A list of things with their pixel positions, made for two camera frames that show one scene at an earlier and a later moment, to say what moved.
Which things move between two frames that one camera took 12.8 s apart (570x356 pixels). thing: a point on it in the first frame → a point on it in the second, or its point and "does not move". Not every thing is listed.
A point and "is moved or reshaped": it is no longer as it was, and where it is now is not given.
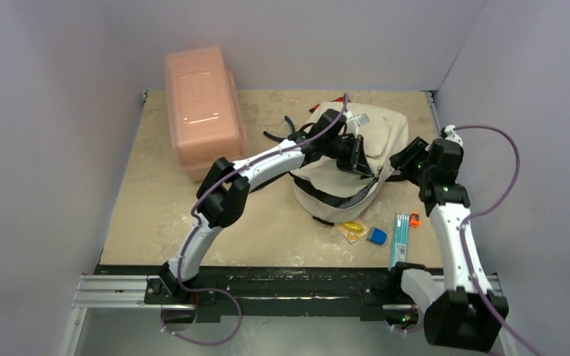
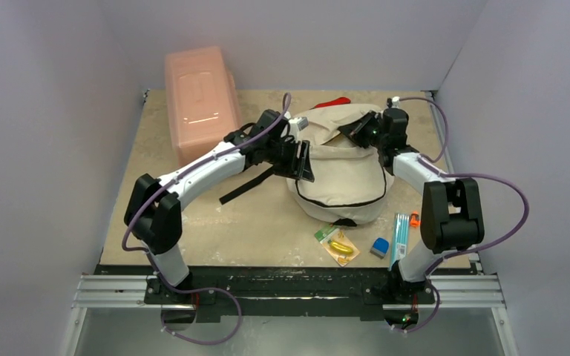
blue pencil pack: (400, 240) does not move
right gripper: (404, 157) → (364, 127)
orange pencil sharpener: (415, 221) does not move
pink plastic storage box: (204, 110) does not move
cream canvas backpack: (324, 192) is moved or reshaped
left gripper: (359, 163) → (296, 167)
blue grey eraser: (376, 236) → (380, 247)
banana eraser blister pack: (352, 230) → (338, 244)
